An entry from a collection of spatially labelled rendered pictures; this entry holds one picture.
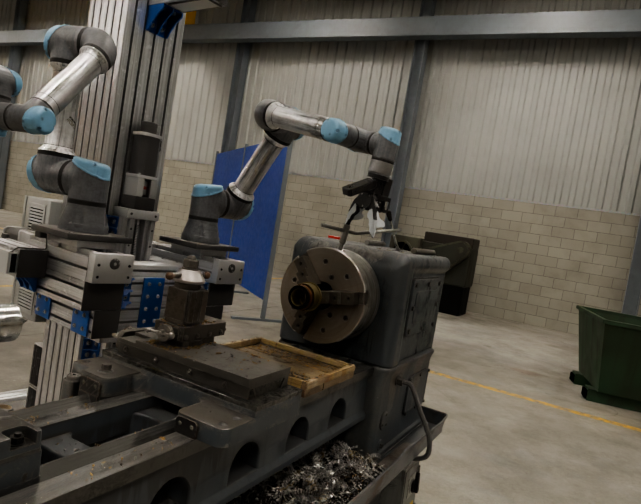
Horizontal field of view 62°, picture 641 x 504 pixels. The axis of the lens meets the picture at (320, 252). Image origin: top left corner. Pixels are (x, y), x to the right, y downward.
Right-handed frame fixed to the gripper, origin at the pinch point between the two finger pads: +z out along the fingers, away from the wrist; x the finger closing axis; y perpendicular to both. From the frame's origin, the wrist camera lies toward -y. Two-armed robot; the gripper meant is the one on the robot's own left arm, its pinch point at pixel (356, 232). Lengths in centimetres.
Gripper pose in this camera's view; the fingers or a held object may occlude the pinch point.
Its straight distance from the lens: 177.0
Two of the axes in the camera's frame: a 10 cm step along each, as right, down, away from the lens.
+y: 8.0, 1.6, 5.8
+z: -2.7, 9.6, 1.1
